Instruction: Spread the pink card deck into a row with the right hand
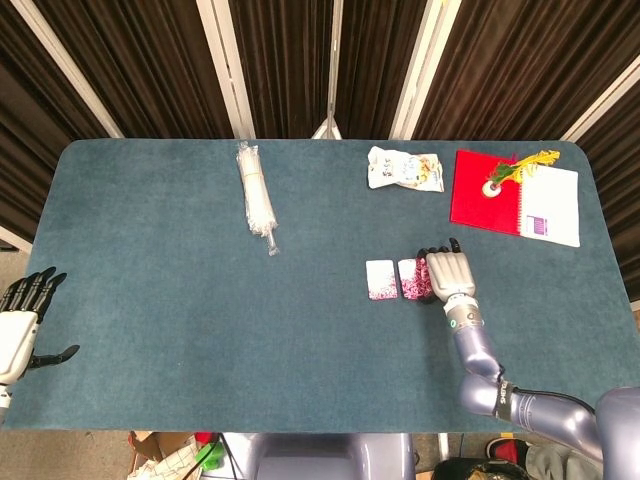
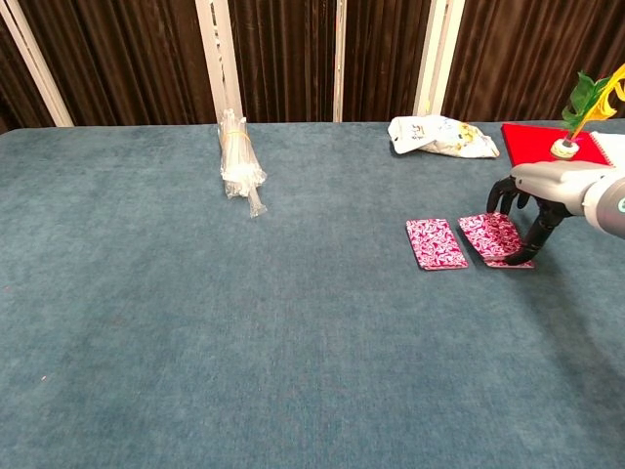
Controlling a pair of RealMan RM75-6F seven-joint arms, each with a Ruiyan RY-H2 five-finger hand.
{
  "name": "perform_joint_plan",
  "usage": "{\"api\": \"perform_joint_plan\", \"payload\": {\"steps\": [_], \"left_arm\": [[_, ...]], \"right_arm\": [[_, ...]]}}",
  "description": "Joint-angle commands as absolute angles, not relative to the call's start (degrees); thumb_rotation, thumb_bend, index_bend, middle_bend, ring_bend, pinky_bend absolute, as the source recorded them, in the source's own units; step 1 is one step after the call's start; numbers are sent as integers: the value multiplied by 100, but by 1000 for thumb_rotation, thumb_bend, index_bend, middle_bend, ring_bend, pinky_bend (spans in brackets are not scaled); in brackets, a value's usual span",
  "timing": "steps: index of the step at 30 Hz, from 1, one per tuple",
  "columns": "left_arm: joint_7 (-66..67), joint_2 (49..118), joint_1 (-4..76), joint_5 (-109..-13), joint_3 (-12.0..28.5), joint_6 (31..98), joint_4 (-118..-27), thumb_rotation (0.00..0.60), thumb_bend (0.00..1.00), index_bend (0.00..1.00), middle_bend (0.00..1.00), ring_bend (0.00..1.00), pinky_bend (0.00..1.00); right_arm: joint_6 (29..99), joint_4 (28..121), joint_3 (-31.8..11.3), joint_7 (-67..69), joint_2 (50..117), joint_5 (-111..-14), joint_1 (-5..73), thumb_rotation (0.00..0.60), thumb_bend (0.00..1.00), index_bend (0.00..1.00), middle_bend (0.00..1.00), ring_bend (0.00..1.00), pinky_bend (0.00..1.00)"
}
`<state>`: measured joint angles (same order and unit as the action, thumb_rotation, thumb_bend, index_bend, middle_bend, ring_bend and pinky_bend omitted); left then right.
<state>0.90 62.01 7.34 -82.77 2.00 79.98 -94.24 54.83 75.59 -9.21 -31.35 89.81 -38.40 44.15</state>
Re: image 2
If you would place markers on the wide white frame post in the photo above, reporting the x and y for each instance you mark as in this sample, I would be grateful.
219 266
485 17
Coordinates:
437 54
219 54

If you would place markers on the yellow rubber band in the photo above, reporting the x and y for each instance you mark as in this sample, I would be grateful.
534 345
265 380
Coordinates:
236 133

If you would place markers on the white printed snack bag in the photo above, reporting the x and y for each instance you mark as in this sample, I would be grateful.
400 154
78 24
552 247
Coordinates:
439 137

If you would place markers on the green yellow feather shuttlecock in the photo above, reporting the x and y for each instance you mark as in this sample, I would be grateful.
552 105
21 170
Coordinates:
565 146

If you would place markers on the dark brown curtain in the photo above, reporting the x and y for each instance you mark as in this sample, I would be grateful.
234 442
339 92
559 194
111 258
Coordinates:
288 58

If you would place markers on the slanted white frame bar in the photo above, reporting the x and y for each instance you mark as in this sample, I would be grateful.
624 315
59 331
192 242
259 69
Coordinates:
34 63

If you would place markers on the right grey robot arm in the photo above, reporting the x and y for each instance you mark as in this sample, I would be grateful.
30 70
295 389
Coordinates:
605 202

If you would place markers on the red flat board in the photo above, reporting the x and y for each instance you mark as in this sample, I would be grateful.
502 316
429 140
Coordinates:
529 144

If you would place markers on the clear plastic tube bundle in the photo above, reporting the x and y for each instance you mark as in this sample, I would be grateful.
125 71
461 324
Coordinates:
237 161

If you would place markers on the thin white frame post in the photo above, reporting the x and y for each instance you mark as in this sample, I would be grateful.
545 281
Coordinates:
338 63

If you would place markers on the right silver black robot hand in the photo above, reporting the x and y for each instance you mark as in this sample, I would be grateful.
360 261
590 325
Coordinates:
552 183

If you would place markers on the white spiral notebook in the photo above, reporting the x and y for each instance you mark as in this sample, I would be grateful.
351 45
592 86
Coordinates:
614 146

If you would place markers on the pink patterned card stack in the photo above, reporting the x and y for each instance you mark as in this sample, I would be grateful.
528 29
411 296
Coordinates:
434 244
490 237

